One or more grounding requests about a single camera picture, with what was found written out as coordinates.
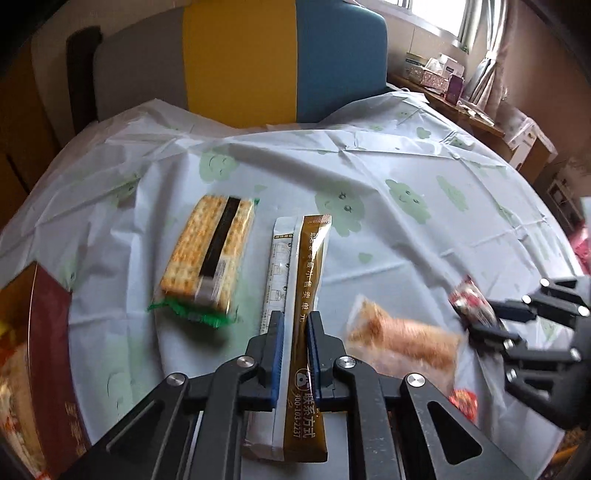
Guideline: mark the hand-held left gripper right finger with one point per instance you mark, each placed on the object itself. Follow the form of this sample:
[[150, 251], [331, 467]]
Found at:
[[314, 350]]

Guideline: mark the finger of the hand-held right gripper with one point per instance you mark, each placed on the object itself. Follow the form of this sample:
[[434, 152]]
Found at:
[[498, 340], [517, 308]]

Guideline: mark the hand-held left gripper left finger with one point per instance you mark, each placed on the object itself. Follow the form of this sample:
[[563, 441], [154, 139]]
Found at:
[[277, 355]]

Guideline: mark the small red candy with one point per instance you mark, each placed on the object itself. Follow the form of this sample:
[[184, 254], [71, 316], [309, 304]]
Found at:
[[468, 300]]

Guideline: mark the red gold snack packet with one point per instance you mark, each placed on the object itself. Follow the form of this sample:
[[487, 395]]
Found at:
[[463, 404]]

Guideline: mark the brown stick packet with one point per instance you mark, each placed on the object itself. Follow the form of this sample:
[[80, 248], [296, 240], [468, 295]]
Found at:
[[309, 277]]

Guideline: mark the white stick packet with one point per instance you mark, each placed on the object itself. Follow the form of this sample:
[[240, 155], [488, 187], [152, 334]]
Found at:
[[279, 277]]

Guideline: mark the brown cake clear packet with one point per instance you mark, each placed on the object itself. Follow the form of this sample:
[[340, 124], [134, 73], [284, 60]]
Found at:
[[401, 346]]

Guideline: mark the yellow cracker pack clear wrapper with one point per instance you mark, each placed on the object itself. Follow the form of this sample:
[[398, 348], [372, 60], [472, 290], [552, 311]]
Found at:
[[194, 258]]

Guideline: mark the maroon tin box gold inside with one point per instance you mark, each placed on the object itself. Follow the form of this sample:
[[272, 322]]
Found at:
[[51, 346]]

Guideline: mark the white carton box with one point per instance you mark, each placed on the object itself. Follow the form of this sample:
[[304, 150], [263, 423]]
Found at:
[[524, 150]]

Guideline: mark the purple box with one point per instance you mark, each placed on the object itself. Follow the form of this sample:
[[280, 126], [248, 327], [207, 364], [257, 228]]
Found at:
[[455, 87]]

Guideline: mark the floral window-side curtain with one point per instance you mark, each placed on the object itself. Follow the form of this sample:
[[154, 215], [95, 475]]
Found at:
[[489, 69]]

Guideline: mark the sparkly tissue box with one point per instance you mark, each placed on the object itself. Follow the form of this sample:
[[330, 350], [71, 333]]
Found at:
[[436, 81]]

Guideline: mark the small white box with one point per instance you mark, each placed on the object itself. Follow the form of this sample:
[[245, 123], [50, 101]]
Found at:
[[451, 64]]

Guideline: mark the green white tissue box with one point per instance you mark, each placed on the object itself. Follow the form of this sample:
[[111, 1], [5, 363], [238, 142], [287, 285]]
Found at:
[[414, 68]]

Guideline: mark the grey yellow blue sofa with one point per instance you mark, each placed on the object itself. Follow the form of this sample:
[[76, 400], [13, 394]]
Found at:
[[240, 60]]

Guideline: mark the window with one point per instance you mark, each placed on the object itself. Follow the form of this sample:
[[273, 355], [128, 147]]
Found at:
[[434, 18]]

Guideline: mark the brown wooden wardrobe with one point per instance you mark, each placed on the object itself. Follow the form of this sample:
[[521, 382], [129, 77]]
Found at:
[[23, 138]]

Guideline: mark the black rolled mat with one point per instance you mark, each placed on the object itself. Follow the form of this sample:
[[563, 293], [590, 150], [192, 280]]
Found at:
[[83, 78]]

